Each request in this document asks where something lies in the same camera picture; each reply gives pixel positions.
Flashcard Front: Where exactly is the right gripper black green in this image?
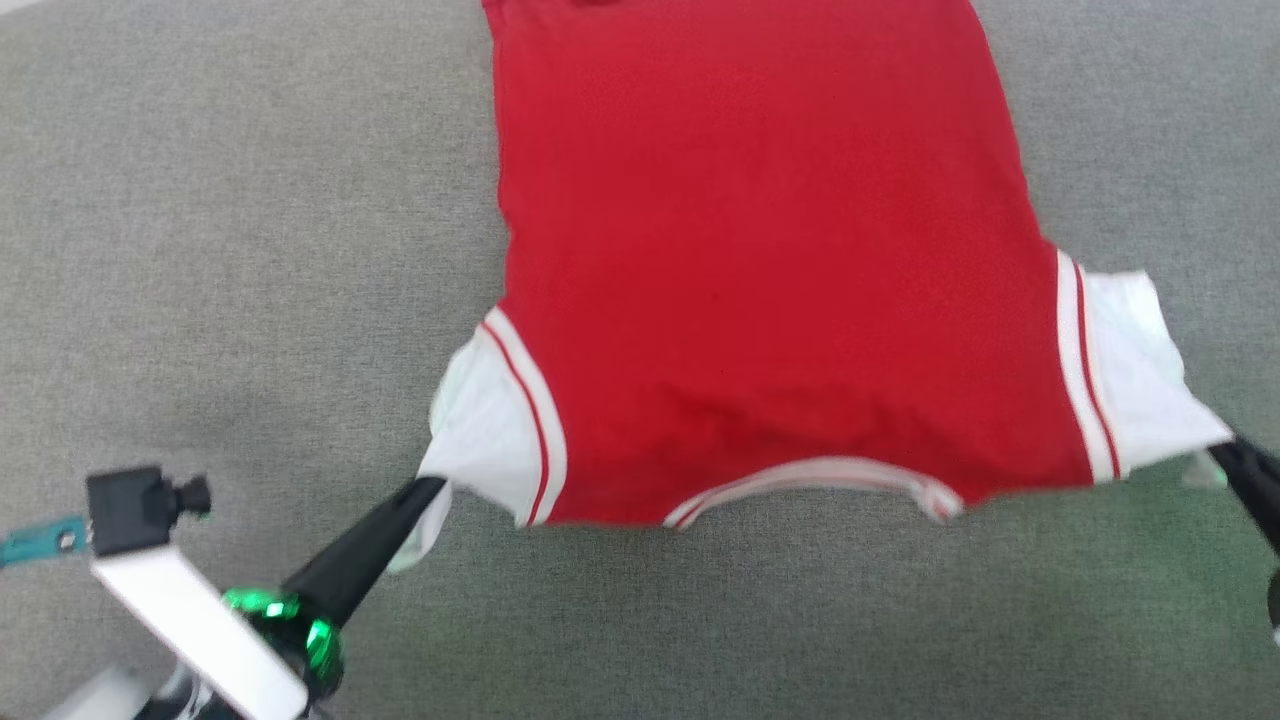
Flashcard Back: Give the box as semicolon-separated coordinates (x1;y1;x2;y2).
1208;436;1280;630

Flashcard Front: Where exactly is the left gripper black green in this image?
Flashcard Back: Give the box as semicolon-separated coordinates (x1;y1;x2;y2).
222;477;449;702

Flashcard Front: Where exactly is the red and white shirt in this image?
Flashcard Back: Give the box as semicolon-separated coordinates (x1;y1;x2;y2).
385;0;1236;573

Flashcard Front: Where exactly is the grey fabric sofa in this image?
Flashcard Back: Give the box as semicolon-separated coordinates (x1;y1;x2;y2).
0;0;1280;720

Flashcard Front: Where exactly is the teal cable connector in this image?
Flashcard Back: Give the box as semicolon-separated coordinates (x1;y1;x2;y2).
0;517;89;568

